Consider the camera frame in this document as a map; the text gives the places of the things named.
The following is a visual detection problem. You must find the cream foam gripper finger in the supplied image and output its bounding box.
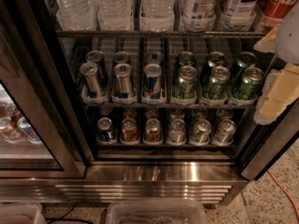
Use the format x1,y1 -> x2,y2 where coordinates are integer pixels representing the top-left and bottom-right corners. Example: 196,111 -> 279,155
253,25 -> 279,53
253,63 -> 299,125

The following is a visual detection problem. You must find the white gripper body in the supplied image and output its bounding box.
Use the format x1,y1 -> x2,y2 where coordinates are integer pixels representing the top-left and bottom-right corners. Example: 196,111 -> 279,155
276,3 -> 299,64

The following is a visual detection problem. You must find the green can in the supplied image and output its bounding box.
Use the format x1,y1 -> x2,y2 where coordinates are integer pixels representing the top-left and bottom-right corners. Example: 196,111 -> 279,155
232,66 -> 263,101
231,51 -> 257,79
175,51 -> 196,72
202,51 -> 226,75
202,66 -> 231,100
172,65 -> 197,100

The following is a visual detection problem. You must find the blue silver can back right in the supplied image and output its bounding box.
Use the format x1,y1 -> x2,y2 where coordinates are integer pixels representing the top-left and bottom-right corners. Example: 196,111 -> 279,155
146,51 -> 164,66

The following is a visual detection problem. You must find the blue silver can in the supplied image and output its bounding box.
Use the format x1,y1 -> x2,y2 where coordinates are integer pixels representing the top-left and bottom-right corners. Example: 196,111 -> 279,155
112,51 -> 131,65
143,63 -> 163,99
113,63 -> 134,99
146,51 -> 164,66
79,62 -> 104,98
86,50 -> 108,87

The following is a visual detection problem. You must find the blue silver can front right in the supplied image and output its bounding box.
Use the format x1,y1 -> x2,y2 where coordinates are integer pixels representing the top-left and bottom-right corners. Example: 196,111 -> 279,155
143,63 -> 163,99

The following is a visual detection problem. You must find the copper can lower right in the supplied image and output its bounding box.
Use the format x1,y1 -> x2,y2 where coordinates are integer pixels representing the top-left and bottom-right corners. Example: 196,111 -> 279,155
145,119 -> 162,142

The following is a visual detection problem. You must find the copper can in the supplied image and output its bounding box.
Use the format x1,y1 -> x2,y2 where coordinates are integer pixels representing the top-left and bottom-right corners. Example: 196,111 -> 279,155
121,118 -> 138,142
145,119 -> 162,142

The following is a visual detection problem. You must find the blue silver can back middle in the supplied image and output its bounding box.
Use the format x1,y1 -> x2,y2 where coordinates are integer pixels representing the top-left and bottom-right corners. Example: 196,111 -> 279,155
112,51 -> 131,65

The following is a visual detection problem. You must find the blue silver can front middle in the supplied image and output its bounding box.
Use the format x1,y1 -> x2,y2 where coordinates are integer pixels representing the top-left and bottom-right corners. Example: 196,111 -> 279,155
113,63 -> 134,99

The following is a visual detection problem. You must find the copper can lower left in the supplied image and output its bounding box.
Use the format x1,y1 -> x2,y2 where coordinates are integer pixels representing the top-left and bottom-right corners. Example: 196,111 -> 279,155
121,118 -> 138,142

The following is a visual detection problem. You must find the blue silver can back left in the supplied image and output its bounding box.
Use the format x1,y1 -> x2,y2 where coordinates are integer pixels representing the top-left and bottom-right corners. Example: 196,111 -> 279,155
86,50 -> 108,87

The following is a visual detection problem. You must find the blue silver can front left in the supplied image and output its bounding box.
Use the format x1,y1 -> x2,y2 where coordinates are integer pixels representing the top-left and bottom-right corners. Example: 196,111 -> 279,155
79,62 -> 104,98

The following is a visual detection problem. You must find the dark blue can lower shelf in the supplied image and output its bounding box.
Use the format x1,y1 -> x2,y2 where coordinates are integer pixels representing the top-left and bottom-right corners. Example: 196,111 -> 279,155
97,118 -> 117,142

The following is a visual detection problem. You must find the glass fridge door left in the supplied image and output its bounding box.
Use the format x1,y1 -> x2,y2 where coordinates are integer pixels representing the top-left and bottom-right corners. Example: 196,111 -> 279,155
0,0 -> 84,178

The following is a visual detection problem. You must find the red cola bottle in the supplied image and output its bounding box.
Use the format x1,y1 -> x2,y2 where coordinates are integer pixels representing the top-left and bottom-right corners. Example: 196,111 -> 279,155
262,0 -> 299,30

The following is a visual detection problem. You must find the labelled water bottle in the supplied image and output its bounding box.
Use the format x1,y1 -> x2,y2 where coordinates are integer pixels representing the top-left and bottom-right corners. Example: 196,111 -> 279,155
220,0 -> 257,31
180,0 -> 217,32

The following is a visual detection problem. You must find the clear water bottle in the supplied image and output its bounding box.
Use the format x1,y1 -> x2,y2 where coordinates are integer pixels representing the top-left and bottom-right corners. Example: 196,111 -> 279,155
96,0 -> 133,31
141,0 -> 175,32
56,0 -> 95,31

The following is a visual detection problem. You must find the clear water bottle left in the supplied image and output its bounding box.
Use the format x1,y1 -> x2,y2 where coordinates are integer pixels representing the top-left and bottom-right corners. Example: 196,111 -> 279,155
56,0 -> 95,31

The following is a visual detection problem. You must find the clear plastic bin centre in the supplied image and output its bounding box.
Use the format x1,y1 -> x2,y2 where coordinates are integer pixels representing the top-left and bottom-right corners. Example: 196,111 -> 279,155
106,199 -> 207,224

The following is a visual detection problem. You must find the clear plastic bin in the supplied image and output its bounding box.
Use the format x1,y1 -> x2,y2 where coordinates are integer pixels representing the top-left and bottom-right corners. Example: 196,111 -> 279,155
0,203 -> 47,224
106,199 -> 207,224

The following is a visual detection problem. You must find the clear plastic bin left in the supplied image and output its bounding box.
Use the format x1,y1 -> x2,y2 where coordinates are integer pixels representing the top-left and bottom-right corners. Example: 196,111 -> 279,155
0,203 -> 47,224

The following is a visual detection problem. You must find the orange cable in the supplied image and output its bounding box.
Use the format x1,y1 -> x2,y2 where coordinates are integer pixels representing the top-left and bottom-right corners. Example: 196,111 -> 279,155
266,170 -> 299,221

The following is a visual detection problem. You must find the upper wire shelf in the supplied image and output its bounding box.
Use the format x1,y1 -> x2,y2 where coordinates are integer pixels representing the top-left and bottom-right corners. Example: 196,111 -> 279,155
56,31 -> 266,38

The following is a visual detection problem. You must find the wire shelf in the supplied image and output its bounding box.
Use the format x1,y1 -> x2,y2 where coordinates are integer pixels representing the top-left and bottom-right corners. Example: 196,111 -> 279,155
56,31 -> 266,38
82,103 -> 255,109

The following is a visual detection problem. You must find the middle wire shelf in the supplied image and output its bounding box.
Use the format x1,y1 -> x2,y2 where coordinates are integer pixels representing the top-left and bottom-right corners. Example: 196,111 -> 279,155
82,103 -> 255,109

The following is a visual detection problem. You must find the black cable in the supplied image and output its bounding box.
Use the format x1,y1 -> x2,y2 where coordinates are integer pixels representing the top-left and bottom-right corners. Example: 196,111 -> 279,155
45,203 -> 94,224

